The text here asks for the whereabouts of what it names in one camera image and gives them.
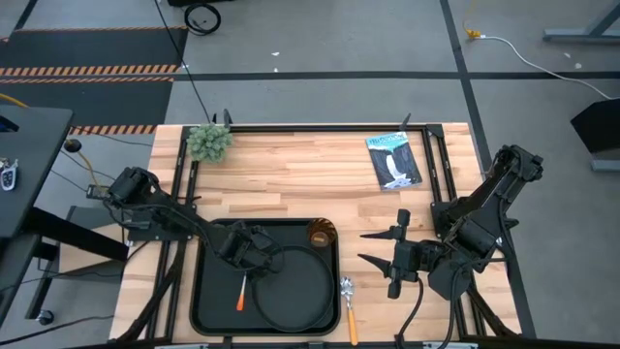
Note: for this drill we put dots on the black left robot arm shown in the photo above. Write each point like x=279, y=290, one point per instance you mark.
x=160, y=208

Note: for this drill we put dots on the amber faceted cup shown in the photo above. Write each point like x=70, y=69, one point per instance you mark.
x=321, y=233

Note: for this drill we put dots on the black frame bracket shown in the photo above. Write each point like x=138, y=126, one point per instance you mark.
x=405, y=122
x=227, y=118

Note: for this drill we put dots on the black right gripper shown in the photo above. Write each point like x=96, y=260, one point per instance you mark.
x=416, y=259

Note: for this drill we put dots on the black round plate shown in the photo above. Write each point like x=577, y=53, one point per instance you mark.
x=295, y=291

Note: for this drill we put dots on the key fob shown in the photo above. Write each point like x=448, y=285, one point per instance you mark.
x=8, y=177

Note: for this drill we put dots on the green potted plant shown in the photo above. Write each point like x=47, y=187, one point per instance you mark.
x=209, y=143

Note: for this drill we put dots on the black panel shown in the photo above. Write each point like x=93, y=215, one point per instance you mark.
x=598, y=126

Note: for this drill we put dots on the black desk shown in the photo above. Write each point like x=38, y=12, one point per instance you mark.
x=29, y=160

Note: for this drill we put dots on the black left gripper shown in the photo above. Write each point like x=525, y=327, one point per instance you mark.
x=244, y=244

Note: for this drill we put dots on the black striped floor mat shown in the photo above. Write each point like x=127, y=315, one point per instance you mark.
x=87, y=102

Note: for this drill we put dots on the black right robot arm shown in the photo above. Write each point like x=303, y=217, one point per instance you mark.
x=484, y=208

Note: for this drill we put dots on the black aluminium table frame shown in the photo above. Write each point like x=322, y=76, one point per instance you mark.
x=310, y=128

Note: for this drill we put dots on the grey metal stand leg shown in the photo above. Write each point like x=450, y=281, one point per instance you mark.
x=581, y=33

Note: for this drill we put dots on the black plastic tray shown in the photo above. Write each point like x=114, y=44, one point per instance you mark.
x=218, y=295

